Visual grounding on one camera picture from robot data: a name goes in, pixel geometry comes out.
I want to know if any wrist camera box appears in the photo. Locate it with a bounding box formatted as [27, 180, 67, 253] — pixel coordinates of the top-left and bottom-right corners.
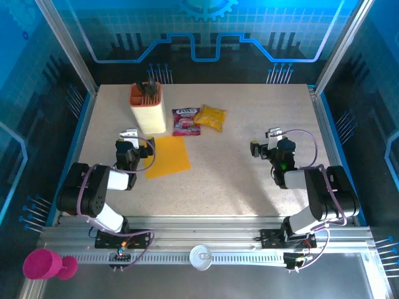
[265, 127, 284, 148]
[119, 128, 140, 148]

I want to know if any aluminium cross rail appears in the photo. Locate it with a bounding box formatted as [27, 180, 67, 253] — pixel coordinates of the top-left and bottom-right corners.
[37, 216, 375, 255]

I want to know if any orange cloth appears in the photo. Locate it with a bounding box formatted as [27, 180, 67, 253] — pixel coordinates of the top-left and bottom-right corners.
[145, 135, 191, 180]

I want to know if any aluminium frame post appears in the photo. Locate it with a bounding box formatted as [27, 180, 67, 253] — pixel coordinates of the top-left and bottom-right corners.
[34, 0, 100, 96]
[314, 0, 377, 96]

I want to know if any white slotted cable duct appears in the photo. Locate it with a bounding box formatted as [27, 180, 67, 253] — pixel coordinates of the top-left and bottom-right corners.
[76, 252, 287, 265]

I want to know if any yellow snack bag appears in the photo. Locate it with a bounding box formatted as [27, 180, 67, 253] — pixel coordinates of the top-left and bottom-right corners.
[193, 103, 228, 133]

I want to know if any small circuit board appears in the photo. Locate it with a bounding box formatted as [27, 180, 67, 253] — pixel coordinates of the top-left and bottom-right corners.
[282, 252, 313, 273]
[107, 251, 132, 272]

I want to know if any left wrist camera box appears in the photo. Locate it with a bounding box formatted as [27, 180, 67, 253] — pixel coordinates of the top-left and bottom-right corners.
[119, 128, 140, 148]

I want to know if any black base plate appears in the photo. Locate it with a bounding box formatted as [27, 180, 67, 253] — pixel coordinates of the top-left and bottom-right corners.
[260, 229, 317, 249]
[94, 229, 151, 250]

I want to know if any purple candy bag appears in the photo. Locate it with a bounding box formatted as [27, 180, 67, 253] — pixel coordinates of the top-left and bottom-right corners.
[171, 107, 202, 137]

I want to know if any pink plastic goblet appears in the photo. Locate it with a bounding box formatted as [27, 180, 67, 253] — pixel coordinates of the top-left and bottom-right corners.
[22, 248, 79, 281]

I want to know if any silver tin can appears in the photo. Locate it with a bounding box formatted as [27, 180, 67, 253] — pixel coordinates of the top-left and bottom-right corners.
[189, 244, 214, 271]

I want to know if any cream cutlery holder orange rim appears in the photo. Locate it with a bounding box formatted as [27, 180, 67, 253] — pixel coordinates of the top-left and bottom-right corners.
[128, 81, 167, 135]

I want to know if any aluminium side rail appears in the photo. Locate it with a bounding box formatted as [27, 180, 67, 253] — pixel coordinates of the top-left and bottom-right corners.
[51, 87, 100, 227]
[307, 83, 358, 227]

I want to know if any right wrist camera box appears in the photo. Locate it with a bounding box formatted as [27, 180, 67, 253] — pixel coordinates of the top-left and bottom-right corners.
[265, 127, 284, 148]

